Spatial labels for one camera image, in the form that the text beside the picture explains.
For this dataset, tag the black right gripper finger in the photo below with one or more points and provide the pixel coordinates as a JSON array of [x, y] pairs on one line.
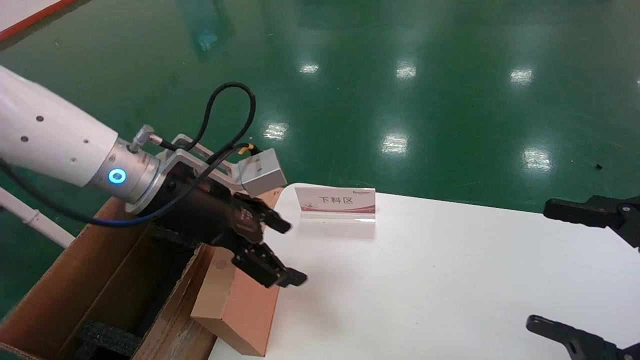
[[590, 210], [580, 342]]

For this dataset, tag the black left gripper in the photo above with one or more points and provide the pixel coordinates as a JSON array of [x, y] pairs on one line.
[[200, 210]]

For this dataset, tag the small cardboard box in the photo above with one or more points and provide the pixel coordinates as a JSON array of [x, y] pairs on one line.
[[235, 315]]

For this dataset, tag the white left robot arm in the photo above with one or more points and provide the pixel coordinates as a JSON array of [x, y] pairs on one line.
[[50, 135]]

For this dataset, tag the large cardboard box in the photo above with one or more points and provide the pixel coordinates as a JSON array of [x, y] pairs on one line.
[[75, 280]]

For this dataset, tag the acrylic sign with red print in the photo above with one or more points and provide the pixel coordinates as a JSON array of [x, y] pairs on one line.
[[335, 201]]

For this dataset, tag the black foam pad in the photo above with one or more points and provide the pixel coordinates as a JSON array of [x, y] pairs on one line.
[[110, 339]]

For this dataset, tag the white pipe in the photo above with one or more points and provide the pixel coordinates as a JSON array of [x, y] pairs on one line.
[[30, 215]]

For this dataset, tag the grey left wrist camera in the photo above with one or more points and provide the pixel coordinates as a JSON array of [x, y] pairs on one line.
[[260, 172]]

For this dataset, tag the silver camera mounting bracket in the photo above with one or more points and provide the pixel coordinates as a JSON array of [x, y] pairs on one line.
[[187, 152]]

